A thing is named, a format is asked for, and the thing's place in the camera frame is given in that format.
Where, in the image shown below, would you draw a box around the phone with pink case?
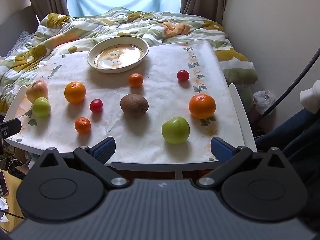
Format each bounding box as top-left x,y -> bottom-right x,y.
0,170 -> 9,197

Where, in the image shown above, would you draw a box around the large bumpy tangerine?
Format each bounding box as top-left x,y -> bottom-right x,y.
189,93 -> 216,120

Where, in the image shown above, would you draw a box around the cream bowl with bear print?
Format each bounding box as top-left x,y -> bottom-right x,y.
87,36 -> 150,74

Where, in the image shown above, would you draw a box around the white floral tablecloth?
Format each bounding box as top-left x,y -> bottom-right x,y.
5,39 -> 250,167

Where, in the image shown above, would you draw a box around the green striped floral blanket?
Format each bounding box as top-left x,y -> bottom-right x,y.
0,7 -> 258,113

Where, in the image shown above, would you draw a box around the wooden side table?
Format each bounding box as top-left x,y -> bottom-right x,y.
0,171 -> 26,233

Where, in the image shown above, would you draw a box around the white cloth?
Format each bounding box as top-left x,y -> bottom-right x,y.
300,79 -> 320,115

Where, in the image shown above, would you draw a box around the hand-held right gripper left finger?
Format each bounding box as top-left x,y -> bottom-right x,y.
31,137 -> 130,192

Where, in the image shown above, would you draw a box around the cardboard box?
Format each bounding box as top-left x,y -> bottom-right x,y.
15,164 -> 32,176

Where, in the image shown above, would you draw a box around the red and yellow apple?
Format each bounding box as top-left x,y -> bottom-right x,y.
26,80 -> 48,104

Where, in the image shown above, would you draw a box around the brown kiwi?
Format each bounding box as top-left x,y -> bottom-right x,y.
120,94 -> 149,117

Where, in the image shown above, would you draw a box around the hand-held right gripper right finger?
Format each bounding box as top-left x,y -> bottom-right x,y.
196,137 -> 295,190

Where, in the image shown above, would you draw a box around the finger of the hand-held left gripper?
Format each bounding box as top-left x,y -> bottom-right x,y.
0,118 -> 22,140

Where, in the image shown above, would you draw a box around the person's dark blue trousers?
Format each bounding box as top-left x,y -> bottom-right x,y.
254,107 -> 320,180

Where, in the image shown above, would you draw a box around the white plastic bag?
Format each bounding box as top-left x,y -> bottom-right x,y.
252,90 -> 275,115

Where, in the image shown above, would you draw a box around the blue patterned sheet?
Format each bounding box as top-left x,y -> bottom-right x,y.
6,29 -> 33,58

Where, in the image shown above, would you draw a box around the red cherry tomato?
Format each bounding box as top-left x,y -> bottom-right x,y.
177,70 -> 190,82
90,99 -> 103,113

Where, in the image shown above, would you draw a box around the small green apple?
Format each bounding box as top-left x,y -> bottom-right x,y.
33,97 -> 51,119

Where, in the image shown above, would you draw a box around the grey padded furniture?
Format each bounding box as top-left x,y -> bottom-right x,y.
0,6 -> 38,57

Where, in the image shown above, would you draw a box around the large green apple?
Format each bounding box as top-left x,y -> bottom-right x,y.
161,116 -> 190,145

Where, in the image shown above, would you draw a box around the small mandarin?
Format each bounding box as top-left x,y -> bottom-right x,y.
74,117 -> 91,134
128,73 -> 144,88

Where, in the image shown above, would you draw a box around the smooth round orange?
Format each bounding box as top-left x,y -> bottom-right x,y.
64,81 -> 86,104

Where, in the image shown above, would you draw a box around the black cable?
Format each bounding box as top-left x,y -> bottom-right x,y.
260,46 -> 320,118

